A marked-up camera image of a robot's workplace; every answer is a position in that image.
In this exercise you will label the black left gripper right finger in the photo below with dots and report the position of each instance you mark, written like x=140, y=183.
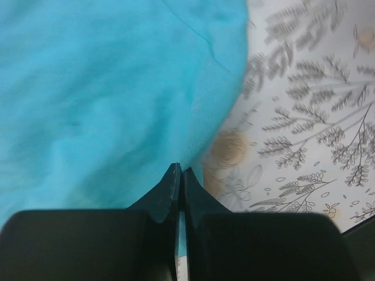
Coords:
x=222, y=245

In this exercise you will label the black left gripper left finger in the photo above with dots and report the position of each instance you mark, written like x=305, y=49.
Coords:
x=135, y=243

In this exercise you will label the turquoise t-shirt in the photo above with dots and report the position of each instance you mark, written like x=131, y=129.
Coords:
x=98, y=98

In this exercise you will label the floral patterned table mat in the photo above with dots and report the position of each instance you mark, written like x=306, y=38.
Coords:
x=300, y=137

